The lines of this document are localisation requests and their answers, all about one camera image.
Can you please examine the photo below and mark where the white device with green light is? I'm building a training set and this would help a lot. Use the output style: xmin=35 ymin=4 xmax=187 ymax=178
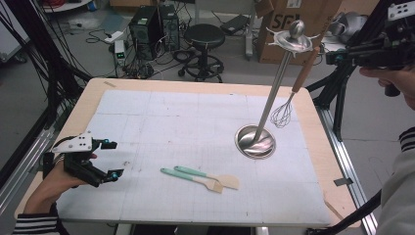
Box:
xmin=114 ymin=39 xmax=127 ymax=68

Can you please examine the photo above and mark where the cream spatula with mint handle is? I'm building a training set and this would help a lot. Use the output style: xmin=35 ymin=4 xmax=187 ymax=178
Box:
xmin=173 ymin=164 xmax=241 ymax=191

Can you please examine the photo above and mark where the person's right hand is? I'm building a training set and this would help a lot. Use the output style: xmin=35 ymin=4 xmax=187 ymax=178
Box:
xmin=358 ymin=65 xmax=415 ymax=111

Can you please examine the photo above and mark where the white grid mat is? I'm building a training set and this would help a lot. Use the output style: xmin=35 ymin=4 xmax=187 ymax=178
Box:
xmin=53 ymin=88 xmax=332 ymax=228

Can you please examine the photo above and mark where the person's left hand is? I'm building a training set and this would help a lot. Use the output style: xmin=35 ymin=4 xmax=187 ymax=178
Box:
xmin=44 ymin=153 xmax=99 ymax=201

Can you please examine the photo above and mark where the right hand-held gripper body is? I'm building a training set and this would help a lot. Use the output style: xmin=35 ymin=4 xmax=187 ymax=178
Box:
xmin=346 ymin=0 xmax=415 ymax=98

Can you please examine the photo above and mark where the wire whisk with wooden handle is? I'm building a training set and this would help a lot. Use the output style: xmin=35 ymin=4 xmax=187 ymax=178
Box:
xmin=269 ymin=46 xmax=322 ymax=129

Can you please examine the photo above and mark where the pastry brush with mint handle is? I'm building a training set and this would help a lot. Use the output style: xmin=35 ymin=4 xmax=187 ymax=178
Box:
xmin=160 ymin=166 xmax=225 ymax=195

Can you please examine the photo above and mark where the black tape strip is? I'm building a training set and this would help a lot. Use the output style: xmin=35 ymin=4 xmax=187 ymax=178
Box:
xmin=333 ymin=176 xmax=354 ymax=187

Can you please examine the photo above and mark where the aluminium rail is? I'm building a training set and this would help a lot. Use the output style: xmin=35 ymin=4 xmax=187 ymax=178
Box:
xmin=0 ymin=126 xmax=55 ymax=213
xmin=317 ymin=106 xmax=380 ymax=235

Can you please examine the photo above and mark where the black round stool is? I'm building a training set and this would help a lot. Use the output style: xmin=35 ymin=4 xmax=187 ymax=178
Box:
xmin=177 ymin=23 xmax=227 ymax=83

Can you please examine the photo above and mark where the grey metal post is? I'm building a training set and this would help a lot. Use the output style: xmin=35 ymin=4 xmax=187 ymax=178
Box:
xmin=244 ymin=9 xmax=257 ymax=62

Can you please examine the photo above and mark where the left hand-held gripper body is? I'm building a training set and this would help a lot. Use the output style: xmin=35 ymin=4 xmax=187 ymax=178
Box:
xmin=42 ymin=131 xmax=111 ymax=189

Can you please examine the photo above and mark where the white flat sheet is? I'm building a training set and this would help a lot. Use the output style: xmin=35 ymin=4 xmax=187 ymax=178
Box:
xmin=321 ymin=37 xmax=347 ymax=55

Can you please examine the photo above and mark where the black cable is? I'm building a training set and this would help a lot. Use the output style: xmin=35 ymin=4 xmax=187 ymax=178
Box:
xmin=306 ymin=189 xmax=383 ymax=235

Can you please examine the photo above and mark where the black metal frame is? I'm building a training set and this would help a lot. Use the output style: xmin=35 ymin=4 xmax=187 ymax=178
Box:
xmin=0 ymin=0 xmax=93 ymax=131

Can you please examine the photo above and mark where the large brown cardboard box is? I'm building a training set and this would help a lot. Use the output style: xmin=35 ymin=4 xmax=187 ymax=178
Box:
xmin=255 ymin=0 xmax=344 ymax=66

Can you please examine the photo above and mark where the white power strip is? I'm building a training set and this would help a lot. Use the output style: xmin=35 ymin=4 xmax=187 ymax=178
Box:
xmin=104 ymin=29 xmax=126 ymax=44

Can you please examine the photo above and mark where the steel utensil stand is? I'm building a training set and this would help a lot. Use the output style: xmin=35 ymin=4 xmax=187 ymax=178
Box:
xmin=234 ymin=19 xmax=322 ymax=161

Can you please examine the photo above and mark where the black metal stand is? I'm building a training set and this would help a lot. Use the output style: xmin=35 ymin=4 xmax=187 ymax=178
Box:
xmin=306 ymin=0 xmax=392 ymax=143

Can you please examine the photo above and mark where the tangle of black cables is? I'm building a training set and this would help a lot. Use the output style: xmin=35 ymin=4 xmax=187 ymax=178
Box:
xmin=121 ymin=48 xmax=184 ymax=80

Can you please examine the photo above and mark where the black computer tower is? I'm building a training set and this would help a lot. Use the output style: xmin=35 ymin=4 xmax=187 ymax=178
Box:
xmin=128 ymin=5 xmax=163 ymax=62
xmin=159 ymin=3 xmax=181 ymax=53

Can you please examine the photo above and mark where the black flat device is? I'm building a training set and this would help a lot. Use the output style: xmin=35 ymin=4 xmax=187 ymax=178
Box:
xmin=219 ymin=14 xmax=251 ymax=35

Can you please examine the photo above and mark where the grey round appliance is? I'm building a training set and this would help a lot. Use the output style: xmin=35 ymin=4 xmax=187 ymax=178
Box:
xmin=327 ymin=11 xmax=368 ymax=43

